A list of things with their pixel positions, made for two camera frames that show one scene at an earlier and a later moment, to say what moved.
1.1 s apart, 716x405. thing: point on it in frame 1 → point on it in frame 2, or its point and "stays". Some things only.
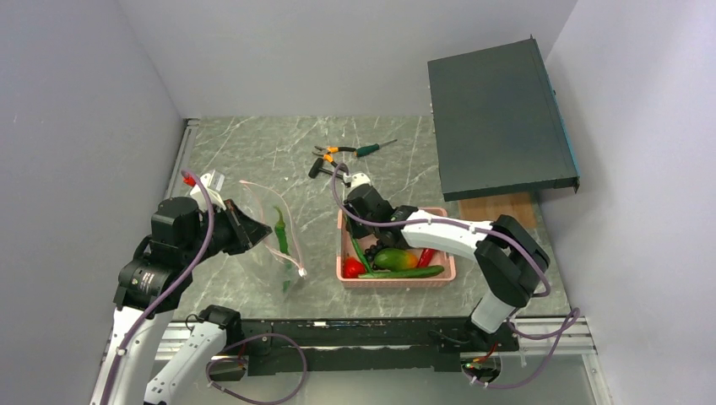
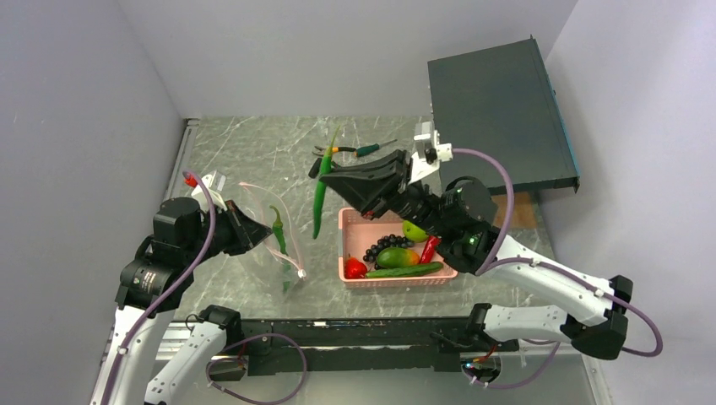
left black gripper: [246, 230] stays
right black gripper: [357, 231] → [364, 185]
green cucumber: [423, 272] stays
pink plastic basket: [422, 277] stays
